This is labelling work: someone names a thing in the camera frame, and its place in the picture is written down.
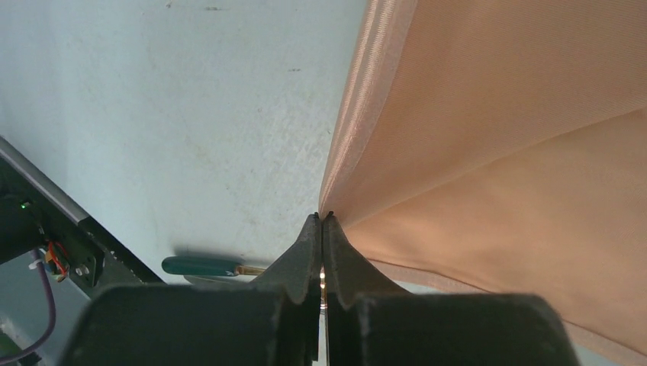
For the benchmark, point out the aluminium front frame rail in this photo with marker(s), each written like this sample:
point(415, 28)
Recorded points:
point(45, 186)

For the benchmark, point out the gold spoon dark handle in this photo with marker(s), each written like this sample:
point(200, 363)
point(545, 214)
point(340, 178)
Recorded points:
point(207, 267)

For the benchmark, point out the peach satin napkin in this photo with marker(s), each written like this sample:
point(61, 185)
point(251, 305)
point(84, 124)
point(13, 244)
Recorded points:
point(500, 146)

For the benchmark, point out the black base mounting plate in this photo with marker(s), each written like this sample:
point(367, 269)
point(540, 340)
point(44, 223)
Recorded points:
point(96, 259)

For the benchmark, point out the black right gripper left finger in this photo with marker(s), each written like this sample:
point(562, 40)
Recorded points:
point(271, 320)

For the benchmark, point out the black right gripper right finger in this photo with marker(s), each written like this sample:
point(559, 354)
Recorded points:
point(371, 320)

